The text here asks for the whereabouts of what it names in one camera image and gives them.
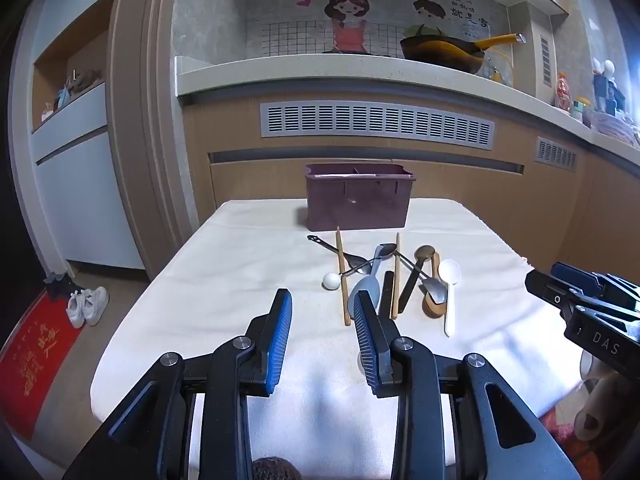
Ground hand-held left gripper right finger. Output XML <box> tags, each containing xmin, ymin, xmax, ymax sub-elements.
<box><xmin>352</xmin><ymin>292</ymin><xmax>581</xmax><ymax>480</ymax></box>

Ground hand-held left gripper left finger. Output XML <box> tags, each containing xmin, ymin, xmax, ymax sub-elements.
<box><xmin>62</xmin><ymin>288</ymin><xmax>294</xmax><ymax>480</ymax></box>

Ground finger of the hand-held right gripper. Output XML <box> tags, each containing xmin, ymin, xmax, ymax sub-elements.
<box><xmin>552</xmin><ymin>261</ymin><xmax>640</xmax><ymax>307</ymax></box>
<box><xmin>524</xmin><ymin>269</ymin><xmax>607</xmax><ymax>310</ymax></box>

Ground white plastic spoon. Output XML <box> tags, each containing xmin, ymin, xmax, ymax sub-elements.
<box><xmin>437</xmin><ymin>258</ymin><xmax>462</xmax><ymax>337</ymax></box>

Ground purple plastic utensil holder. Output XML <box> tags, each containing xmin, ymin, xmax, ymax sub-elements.
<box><xmin>304</xmin><ymin>162</ymin><xmax>417</xmax><ymax>231</ymax></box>

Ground grey plastic spoon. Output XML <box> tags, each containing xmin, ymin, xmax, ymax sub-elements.
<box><xmin>348</xmin><ymin>255</ymin><xmax>390</xmax><ymax>323</ymax></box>

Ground wooden chopstick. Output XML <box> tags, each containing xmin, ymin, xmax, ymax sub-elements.
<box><xmin>335</xmin><ymin>226</ymin><xmax>352</xmax><ymax>327</ymax></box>
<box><xmin>390</xmin><ymin>232</ymin><xmax>402</xmax><ymax>321</ymax></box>

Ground wooden spoon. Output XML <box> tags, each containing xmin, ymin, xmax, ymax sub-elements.
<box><xmin>422</xmin><ymin>251</ymin><xmax>449</xmax><ymax>319</ymax></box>

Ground beige slipper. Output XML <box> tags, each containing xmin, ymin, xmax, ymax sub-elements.
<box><xmin>573</xmin><ymin>375</ymin><xmax>623</xmax><ymax>442</ymax></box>

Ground small metal spoon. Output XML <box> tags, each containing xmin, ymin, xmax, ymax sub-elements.
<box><xmin>307</xmin><ymin>234</ymin><xmax>369</xmax><ymax>269</ymax></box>

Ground small grey vent grille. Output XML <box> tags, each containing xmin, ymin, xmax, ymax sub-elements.
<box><xmin>533</xmin><ymin>136</ymin><xmax>577</xmax><ymax>170</ymax></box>

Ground brown fuzzy object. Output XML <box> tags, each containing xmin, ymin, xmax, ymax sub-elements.
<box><xmin>250</xmin><ymin>456</ymin><xmax>302</xmax><ymax>480</ymax></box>

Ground orange jar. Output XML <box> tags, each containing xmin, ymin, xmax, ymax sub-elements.
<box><xmin>555</xmin><ymin>72</ymin><xmax>572</xmax><ymax>111</ymax></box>

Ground white sneaker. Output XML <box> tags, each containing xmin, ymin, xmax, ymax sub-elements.
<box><xmin>66</xmin><ymin>291</ymin><xmax>87</xmax><ymax>330</ymax></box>
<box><xmin>84</xmin><ymin>286</ymin><xmax>110</xmax><ymax>326</ymax></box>

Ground long grey vent grille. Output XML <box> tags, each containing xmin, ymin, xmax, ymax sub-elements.
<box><xmin>259</xmin><ymin>101</ymin><xmax>496</xmax><ymax>150</ymax></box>

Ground dark shoes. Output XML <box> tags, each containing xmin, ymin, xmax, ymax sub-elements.
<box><xmin>43</xmin><ymin>271</ymin><xmax>85</xmax><ymax>297</ymax></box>

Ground red doormat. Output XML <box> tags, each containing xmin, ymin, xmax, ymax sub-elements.
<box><xmin>0</xmin><ymin>290</ymin><xmax>84</xmax><ymax>442</ymax></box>

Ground white cabinet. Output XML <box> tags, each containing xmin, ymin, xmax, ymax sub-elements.
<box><xmin>10</xmin><ymin>0</ymin><xmax>151</xmax><ymax>273</ymax></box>

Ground light stone kitchen counter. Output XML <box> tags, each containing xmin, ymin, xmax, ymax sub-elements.
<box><xmin>175</xmin><ymin>54</ymin><xmax>640</xmax><ymax>162</ymax></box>

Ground clutter on cabinet shelf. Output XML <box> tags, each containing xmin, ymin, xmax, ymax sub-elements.
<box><xmin>41</xmin><ymin>69</ymin><xmax>107</xmax><ymax>122</ymax></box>

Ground black handle brown spoon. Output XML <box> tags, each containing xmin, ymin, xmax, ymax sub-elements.
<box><xmin>399</xmin><ymin>244</ymin><xmax>436</xmax><ymax>314</ymax></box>

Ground wall vent panel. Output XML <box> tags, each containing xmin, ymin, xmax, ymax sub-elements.
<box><xmin>539</xmin><ymin>36</ymin><xmax>554</xmax><ymax>87</ymax></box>

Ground frying pan with yellow handle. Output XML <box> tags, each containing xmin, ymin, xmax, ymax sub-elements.
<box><xmin>399</xmin><ymin>33</ymin><xmax>527</xmax><ymax>74</ymax></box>

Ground cartoon wall sticker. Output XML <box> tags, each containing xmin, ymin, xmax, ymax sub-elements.
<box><xmin>246</xmin><ymin>0</ymin><xmax>507</xmax><ymax>57</ymax></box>

